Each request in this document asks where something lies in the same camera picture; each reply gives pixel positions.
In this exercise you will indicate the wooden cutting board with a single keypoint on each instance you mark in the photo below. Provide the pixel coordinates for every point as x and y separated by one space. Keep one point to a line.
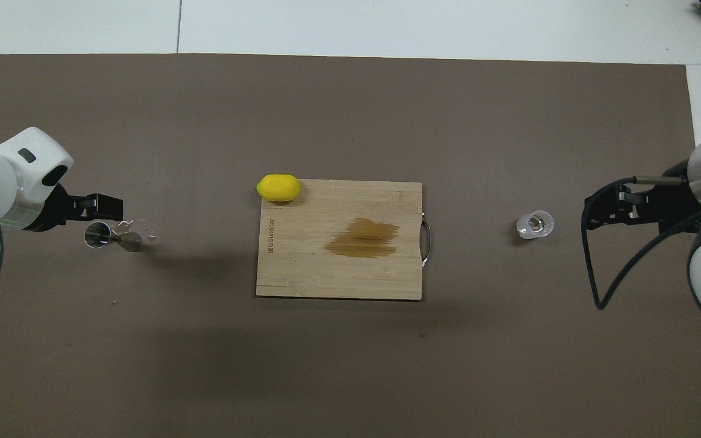
302 274

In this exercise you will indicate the yellow lemon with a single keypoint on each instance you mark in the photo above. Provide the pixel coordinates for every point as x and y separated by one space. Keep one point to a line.
279 188

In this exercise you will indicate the clear glass cup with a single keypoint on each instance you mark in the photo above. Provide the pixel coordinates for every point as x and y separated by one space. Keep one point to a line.
534 225

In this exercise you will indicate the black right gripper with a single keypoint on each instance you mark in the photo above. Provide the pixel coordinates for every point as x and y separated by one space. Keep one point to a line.
679 207

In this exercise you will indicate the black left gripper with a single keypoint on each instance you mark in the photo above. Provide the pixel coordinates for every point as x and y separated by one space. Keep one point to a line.
52 210

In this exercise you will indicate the brown table mat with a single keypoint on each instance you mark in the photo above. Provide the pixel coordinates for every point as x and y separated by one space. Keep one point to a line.
143 365

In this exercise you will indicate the metal jigger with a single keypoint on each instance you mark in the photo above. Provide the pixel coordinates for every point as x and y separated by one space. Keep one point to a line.
98 235

